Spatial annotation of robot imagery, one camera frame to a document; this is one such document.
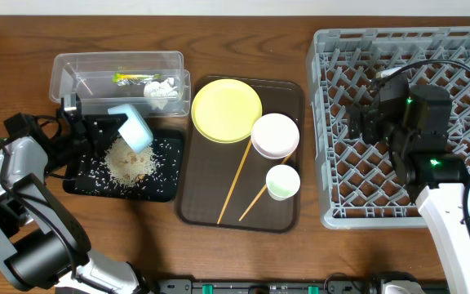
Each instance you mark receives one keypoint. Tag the yellow plate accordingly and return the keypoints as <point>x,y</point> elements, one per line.
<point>225,110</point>

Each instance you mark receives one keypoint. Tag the pink white bowl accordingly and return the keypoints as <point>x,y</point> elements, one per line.
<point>275,136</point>

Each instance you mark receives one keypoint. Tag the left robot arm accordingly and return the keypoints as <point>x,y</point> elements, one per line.
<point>41,243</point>

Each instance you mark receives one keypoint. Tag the grey dishwasher rack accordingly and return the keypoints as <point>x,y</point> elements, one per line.
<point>357,187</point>

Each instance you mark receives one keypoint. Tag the brown serving tray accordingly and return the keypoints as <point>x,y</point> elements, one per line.
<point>222,185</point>

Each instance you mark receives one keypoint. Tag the cooked rice leftovers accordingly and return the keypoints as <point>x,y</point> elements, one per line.
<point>125,165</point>

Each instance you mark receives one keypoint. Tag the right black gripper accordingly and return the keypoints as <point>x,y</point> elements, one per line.
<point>370,118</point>

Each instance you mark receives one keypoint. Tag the clear plastic bin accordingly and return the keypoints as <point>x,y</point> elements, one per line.
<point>89,75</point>

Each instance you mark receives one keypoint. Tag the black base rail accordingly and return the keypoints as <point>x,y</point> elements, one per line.
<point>336,283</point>

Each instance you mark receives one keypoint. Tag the left wooden chopstick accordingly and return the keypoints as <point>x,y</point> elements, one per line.
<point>234,182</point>

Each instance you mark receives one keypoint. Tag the green yellow wrapper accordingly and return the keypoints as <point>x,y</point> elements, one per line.
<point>124,79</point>

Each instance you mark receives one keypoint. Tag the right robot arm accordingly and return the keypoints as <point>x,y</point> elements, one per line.
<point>413,122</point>

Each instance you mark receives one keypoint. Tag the wooden chopstick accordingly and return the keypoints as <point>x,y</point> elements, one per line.
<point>260,193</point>
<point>234,182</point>

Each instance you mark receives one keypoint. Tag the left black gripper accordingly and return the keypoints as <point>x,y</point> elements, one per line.
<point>86,130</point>

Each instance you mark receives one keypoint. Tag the black waste tray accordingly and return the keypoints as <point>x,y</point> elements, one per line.
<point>90,176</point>

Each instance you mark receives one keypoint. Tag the crumpled white tissue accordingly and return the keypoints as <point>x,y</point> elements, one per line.
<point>159,93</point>

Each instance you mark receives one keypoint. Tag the right wooden chopstick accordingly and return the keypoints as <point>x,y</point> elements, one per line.
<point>260,193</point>

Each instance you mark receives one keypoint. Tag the pale green cup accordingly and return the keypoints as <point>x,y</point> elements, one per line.
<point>282,182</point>

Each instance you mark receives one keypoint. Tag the light blue bowl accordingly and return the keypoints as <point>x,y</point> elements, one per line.
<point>134,131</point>

